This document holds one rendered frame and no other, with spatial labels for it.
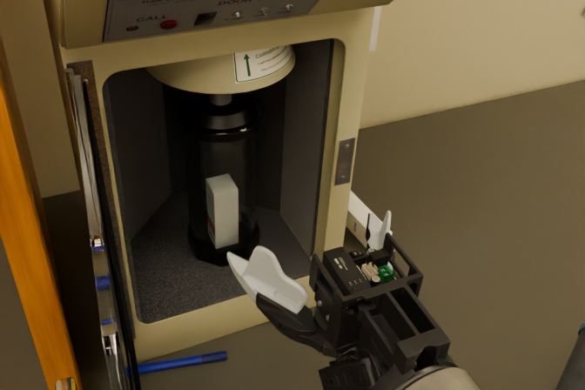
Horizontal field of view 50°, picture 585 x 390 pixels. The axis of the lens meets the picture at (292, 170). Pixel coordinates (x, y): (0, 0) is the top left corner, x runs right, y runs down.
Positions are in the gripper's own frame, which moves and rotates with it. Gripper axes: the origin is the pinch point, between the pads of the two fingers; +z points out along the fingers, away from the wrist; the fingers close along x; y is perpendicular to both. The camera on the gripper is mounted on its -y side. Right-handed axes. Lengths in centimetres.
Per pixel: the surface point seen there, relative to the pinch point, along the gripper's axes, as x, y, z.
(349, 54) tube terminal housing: -11.7, 10.8, 14.2
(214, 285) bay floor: 3.7, -22.4, 16.4
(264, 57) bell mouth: -2.8, 10.5, 16.9
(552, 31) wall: -92, -17, 57
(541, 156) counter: -71, -30, 32
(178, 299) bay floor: 8.8, -22.4, 15.8
